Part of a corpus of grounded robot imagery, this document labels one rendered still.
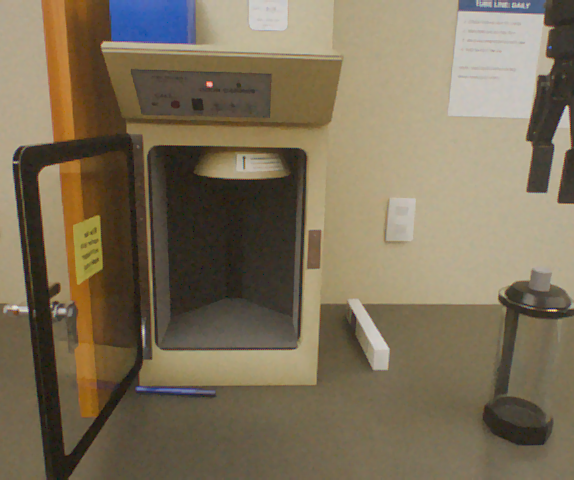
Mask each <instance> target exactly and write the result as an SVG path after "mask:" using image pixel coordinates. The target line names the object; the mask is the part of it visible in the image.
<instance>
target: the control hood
mask: <svg viewBox="0 0 574 480"><path fill-rule="evenodd" d="M101 49H102V52H103V55H104V59H105V62H106V65H107V69H108V72H109V75H110V78H111V82H112V85H113V88H114V92H115V95H116V98H117V101H118V105H119V108H120V111H121V115H122V116H124V118H132V119H171V120H209V121H246V122H285V123H323V124H329V123H330V122H332V113H333V108H334V103H335V98H336V92H337V87H338V82H339V77H340V72H341V67H342V62H343V56H344V53H342V50H326V49H299V48H271V47H243V46H216V45H188V44H161V43H133V42H106V41H103V44H101ZM131 69H133V70H164V71H195V72H226V73H255V74H272V76H271V97H270V117H269V118H256V117H219V116H182V115H144V114H141V110H140V106H139V102H138V99H137V95H136V91H135V87H134V83H133V79H132V71H131Z"/></svg>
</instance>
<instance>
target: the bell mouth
mask: <svg viewBox="0 0 574 480"><path fill-rule="evenodd" d="M193 172H194V173H195V174H197V175H200V176H205V177H212V178H223V179H272V178H280V177H286V176H288V175H290V174H291V172H290V169H289V167H288V164H287V162H286V159H285V157H284V155H283V152H282V150H281V148H280V147H236V146H204V147H203V150H202V152H201V154H200V157H199V159H198V161H197V164H196V166H195V168H194V171H193Z"/></svg>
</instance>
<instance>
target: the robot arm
mask: <svg viewBox="0 0 574 480"><path fill-rule="evenodd" d="M543 8H545V12H544V17H543V24H544V25H545V26H548V27H554V28H551V29H549V30H548V37H547V43H546V50H545V56H546V57H547V58H549V59H553V65H552V68H551V70H550V73H549V74H547V75H538V76H537V80H536V93H535V98H534V102H533V106H532V111H531V115H530V119H529V127H528V132H527V136H526V140H527V141H530V142H531V146H532V153H531V160H530V166H529V179H528V185H527V192H528V193H547V189H548V183H549V177H550V171H551V165H552V159H553V153H554V146H555V145H554V144H553V143H552V142H551V141H552V139H553V136H554V134H555V131H556V129H557V126H558V124H559V121H560V119H561V117H562V115H563V113H564V110H565V108H566V106H568V111H569V125H570V140H571V149H568V150H566V152H565V157H564V162H563V168H562V174H561V180H560V186H559V191H558V197H557V203H558V204H574V0H546V3H543ZM546 90H547V91H546ZM533 132H534V133H533Z"/></svg>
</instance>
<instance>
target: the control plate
mask: <svg viewBox="0 0 574 480"><path fill-rule="evenodd" d="M131 71H132V79H133V83H134V87H135V91H136V95H137V99H138V102H139V106H140V110H141V114H144V115H182V116H219V117H256V118H269V117H270V97H271V76H272V74H255V73H226V72H195V71H164V70H133V69H131ZM208 81H210V82H212V83H213V87H207V86H206V83H207V82H208ZM238 82H240V83H242V84H243V87H242V88H236V86H235V84H236V83H238ZM191 99H203V107H204V111H193V107H192V100H191ZM152 101H156V102H157V103H158V106H156V107H154V106H152V105H151V102H152ZM172 101H178V102H179V103H180V108H178V109H174V108H172V107H171V105H170V104H171V102H172ZM216 102H218V103H220V106H219V107H218V108H216V107H215V106H214V103H216ZM231 103H235V107H234V108H232V107H231ZM248 103H250V104H252V107H251V108H250V109H248V107H246V104H248Z"/></svg>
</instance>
